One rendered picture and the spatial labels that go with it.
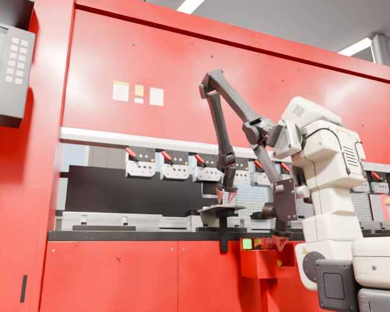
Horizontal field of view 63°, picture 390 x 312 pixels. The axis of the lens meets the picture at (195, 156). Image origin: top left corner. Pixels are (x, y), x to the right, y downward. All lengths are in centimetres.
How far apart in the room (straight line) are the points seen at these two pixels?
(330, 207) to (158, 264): 84
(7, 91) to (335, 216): 124
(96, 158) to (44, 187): 293
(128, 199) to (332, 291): 154
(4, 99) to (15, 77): 10
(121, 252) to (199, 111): 95
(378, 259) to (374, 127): 204
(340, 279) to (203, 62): 156
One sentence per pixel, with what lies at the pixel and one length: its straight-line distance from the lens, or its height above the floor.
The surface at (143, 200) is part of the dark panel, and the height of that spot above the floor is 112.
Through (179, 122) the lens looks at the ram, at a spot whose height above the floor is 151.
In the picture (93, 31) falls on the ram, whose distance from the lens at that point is 208.
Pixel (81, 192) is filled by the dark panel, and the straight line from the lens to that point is 226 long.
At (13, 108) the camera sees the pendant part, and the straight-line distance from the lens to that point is 131.
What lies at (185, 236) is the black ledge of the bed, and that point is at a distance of 167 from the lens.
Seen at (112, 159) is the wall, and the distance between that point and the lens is 448.
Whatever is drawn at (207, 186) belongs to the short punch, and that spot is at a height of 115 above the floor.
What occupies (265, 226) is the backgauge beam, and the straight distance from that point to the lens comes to 235.
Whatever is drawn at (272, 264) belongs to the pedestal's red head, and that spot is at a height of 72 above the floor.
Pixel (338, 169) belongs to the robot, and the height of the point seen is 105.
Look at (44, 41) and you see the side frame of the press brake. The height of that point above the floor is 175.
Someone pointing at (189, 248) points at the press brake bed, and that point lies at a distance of 168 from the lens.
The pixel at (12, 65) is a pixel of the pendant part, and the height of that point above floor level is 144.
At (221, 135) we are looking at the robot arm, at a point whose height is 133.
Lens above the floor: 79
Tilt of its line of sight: 16 degrees up
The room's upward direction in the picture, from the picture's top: 1 degrees counter-clockwise
